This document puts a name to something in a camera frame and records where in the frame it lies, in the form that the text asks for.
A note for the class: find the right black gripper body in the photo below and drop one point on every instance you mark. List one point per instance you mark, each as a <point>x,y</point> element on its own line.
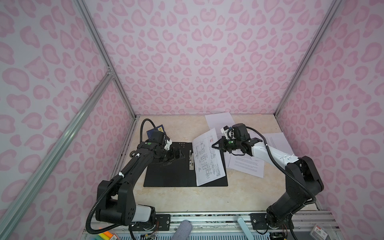
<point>231,144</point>

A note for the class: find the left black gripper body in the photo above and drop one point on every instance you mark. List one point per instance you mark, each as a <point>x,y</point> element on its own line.
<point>170,155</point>

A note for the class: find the red folder black inside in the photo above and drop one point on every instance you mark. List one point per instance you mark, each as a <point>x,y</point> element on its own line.
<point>172,174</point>

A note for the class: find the technical drawing paper sheet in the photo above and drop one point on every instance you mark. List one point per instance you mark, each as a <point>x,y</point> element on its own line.
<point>208,162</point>

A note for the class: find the large text sheet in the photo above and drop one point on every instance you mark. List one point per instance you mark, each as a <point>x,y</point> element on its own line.
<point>245,164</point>

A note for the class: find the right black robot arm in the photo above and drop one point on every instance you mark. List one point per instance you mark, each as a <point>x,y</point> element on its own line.
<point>303,181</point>

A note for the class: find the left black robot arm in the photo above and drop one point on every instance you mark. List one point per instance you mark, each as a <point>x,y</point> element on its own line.
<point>115,205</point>

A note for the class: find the top blank paper sheet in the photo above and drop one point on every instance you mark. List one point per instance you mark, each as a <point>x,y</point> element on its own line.
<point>219,121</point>

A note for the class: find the highlighter pens box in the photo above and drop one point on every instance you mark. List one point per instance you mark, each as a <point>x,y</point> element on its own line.
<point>104,236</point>

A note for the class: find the red white label box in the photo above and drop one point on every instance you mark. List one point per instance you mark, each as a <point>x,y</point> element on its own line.
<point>318,233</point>

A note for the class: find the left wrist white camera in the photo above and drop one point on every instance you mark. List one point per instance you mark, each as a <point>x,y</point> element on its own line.
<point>168,144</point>

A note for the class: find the wrist white camera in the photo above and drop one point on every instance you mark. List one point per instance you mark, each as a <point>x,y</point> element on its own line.
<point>168,144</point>
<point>228,132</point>

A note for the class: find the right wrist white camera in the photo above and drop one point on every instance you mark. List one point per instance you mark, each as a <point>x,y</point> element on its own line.
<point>228,132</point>

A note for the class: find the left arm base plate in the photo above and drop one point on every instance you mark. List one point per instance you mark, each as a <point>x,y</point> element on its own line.
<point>161,222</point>

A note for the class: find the grey foam roller handle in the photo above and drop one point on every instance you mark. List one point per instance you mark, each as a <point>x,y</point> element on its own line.
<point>183,231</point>

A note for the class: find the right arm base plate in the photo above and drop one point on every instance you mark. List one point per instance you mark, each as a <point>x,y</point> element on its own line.
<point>261,222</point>

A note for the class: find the light blue tool handle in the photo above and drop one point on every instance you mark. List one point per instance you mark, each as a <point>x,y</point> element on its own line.
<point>245,228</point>

